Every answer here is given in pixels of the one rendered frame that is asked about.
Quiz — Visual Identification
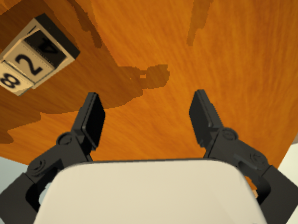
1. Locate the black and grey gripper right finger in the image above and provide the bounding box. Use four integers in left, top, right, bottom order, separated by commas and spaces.
189, 89, 298, 224

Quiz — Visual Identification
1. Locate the beige calendar cube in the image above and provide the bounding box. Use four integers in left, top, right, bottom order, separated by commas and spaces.
0, 58, 36, 96
3, 28, 67, 83

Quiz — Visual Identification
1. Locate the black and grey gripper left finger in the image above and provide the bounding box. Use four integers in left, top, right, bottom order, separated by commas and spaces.
0, 92, 106, 224

